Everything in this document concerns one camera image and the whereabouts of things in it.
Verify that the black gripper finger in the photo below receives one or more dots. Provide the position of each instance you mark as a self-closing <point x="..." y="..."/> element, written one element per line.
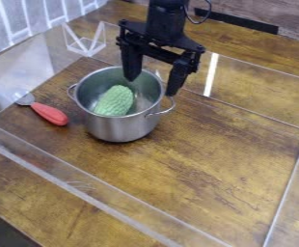
<point x="133" y="60"/>
<point x="182" y="68"/>

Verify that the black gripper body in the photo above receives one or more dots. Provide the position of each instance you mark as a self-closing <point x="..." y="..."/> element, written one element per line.
<point x="161" y="35"/>

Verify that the green bitter gourd toy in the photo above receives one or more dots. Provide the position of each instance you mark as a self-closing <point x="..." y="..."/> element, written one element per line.
<point x="115" y="102"/>

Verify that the silver metal pot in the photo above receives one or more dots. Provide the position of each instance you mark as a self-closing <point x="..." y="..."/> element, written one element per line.
<point x="126" y="128"/>

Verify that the black strip on table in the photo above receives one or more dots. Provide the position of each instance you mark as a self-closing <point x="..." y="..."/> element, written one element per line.
<point x="243" y="22"/>

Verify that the clear acrylic triangle bracket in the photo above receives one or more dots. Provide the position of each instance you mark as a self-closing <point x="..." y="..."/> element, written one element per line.
<point x="85" y="46"/>

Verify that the red handled spatula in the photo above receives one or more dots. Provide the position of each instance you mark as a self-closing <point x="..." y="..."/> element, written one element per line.
<point x="46" y="111"/>

